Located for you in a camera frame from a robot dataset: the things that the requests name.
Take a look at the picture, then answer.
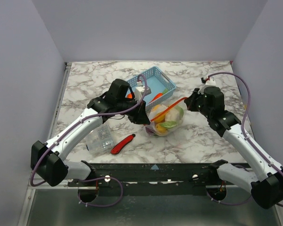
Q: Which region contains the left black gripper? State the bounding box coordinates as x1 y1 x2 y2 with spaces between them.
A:
117 97 151 125

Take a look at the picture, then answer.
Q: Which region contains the purple cabbage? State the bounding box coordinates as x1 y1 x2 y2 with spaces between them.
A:
146 128 156 136

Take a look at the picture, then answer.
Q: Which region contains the yellow bell pepper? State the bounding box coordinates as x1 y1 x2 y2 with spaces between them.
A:
151 105 167 123

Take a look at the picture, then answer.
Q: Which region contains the yellow lemon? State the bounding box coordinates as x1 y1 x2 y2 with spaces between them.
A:
155 123 168 136

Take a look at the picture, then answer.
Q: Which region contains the clear zip top bag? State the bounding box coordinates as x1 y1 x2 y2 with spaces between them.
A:
145 97 187 137

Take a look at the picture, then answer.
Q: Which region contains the white cauliflower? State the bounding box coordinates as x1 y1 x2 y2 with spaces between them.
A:
160 105 184 129

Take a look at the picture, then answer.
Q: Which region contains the blue plastic basket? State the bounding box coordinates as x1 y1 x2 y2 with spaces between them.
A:
125 66 177 113

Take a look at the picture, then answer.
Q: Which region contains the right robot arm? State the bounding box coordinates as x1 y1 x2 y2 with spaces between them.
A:
184 86 283 209

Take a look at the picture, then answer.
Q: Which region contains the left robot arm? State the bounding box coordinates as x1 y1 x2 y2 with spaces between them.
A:
30 79 150 186

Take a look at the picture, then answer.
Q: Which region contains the red chili pepper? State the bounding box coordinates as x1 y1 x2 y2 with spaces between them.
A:
151 93 163 102

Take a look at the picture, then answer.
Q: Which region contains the red utility knife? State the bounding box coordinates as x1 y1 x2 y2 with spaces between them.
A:
110 134 135 155

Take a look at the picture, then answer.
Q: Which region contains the clear plastic screw box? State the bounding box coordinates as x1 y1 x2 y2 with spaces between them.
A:
85 125 115 154

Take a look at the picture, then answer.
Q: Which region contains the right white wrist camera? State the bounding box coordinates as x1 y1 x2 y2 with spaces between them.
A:
200 76 216 93

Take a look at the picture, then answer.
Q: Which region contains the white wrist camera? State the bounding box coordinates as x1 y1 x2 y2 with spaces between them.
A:
134 81 151 101
200 76 216 93

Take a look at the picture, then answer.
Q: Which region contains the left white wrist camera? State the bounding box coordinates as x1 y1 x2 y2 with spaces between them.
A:
134 81 151 101

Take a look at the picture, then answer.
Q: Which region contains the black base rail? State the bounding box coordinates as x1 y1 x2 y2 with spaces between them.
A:
39 161 250 197

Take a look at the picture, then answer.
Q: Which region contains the aluminium frame rail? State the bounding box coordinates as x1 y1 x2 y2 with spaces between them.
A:
28 62 72 188

